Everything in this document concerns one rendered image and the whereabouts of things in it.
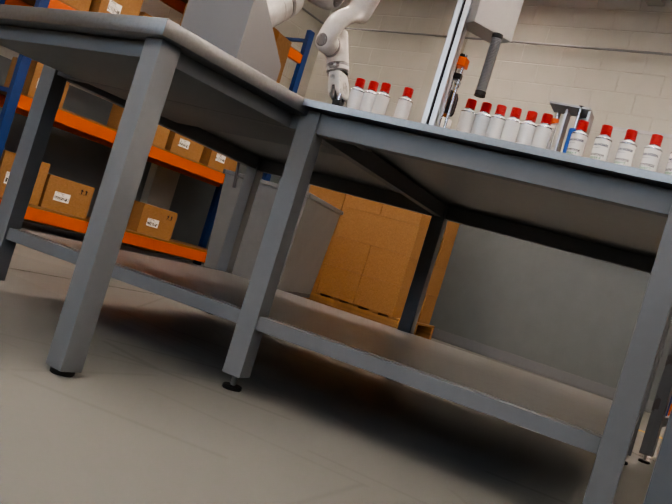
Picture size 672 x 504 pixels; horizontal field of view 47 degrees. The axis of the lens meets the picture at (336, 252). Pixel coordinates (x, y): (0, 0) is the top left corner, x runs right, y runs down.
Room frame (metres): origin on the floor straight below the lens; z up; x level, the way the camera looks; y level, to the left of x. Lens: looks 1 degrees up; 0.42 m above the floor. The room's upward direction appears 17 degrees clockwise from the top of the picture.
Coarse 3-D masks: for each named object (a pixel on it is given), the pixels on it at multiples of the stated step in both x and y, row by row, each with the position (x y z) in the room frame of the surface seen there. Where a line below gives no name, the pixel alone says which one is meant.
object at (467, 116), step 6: (468, 102) 2.58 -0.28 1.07; (474, 102) 2.58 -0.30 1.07; (468, 108) 2.58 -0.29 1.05; (474, 108) 2.59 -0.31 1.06; (462, 114) 2.58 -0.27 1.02; (468, 114) 2.57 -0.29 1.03; (474, 114) 2.58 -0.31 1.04; (462, 120) 2.57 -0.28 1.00; (468, 120) 2.57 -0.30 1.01; (462, 126) 2.57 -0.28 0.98; (468, 126) 2.57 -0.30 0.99; (468, 132) 2.58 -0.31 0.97
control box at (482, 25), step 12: (480, 0) 2.44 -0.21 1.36; (492, 0) 2.46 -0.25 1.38; (504, 0) 2.48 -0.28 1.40; (516, 0) 2.51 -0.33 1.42; (480, 12) 2.44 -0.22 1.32; (492, 12) 2.47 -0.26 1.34; (504, 12) 2.49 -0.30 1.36; (516, 12) 2.52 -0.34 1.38; (468, 24) 2.48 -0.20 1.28; (480, 24) 2.45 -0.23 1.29; (492, 24) 2.47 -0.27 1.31; (504, 24) 2.50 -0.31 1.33; (480, 36) 2.55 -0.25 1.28; (504, 36) 2.51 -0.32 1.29
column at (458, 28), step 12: (468, 0) 2.47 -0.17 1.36; (456, 12) 2.48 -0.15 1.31; (468, 12) 2.47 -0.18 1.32; (456, 24) 2.48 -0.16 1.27; (456, 36) 2.47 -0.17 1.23; (444, 48) 2.48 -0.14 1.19; (456, 48) 2.47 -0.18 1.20; (444, 60) 2.48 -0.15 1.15; (456, 60) 2.49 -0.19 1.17; (444, 72) 2.47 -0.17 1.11; (432, 84) 2.48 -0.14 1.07; (444, 84) 2.47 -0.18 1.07; (432, 96) 2.48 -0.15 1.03; (444, 96) 2.49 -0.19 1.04; (432, 108) 2.48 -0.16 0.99; (432, 120) 2.47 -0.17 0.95
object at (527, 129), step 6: (528, 114) 2.51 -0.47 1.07; (534, 114) 2.50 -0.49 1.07; (528, 120) 2.51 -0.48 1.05; (534, 120) 2.51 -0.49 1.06; (522, 126) 2.51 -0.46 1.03; (528, 126) 2.49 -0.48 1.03; (534, 126) 2.50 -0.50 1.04; (522, 132) 2.50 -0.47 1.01; (528, 132) 2.49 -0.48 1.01; (534, 132) 2.50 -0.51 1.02; (522, 138) 2.50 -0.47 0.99; (528, 138) 2.49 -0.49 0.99; (528, 144) 2.50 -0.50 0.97
